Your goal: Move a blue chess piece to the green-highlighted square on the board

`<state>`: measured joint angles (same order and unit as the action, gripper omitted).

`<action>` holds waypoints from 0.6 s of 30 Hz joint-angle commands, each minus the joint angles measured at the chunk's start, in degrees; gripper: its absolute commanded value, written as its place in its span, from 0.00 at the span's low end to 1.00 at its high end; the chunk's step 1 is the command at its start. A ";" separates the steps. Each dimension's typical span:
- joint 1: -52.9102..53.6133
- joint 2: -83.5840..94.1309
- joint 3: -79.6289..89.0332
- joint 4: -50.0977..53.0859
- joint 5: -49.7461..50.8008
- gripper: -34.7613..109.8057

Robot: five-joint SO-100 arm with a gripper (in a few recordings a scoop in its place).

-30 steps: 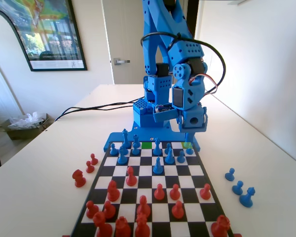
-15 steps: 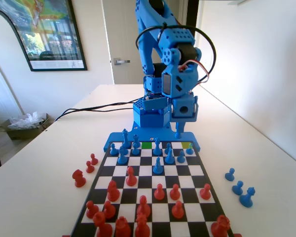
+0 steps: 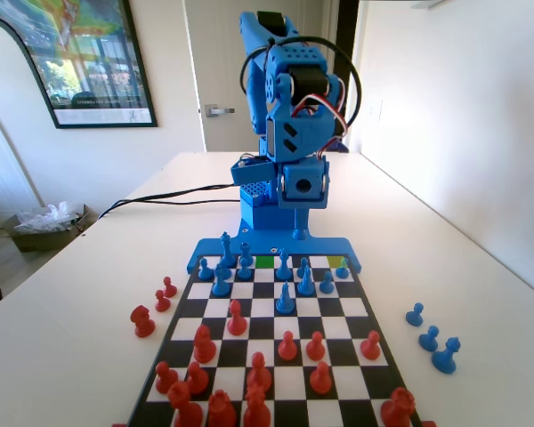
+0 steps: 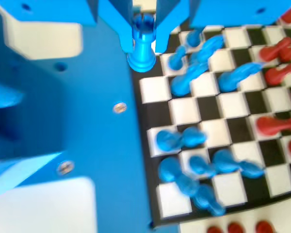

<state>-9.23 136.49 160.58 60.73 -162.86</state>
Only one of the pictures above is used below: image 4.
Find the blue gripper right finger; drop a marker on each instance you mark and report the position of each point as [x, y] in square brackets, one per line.
[162, 24]

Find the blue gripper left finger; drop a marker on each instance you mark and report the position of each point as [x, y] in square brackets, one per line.
[126, 24]

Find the blue chess rook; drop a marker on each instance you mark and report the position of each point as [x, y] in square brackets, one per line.
[141, 55]

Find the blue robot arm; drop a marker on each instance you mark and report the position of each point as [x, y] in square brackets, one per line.
[14, 126]

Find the blue chess pawn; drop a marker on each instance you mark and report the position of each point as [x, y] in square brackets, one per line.
[176, 58]
[201, 166]
[192, 37]
[194, 137]
[208, 199]

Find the tall blue chess piece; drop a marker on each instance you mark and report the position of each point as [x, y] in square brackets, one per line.
[182, 85]
[206, 49]
[228, 160]
[232, 78]

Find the blue chess queen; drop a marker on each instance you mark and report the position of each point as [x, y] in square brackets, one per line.
[168, 139]

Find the blue chess king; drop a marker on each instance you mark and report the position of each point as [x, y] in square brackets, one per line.
[171, 170]

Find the black white chessboard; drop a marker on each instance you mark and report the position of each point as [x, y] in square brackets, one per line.
[232, 104]

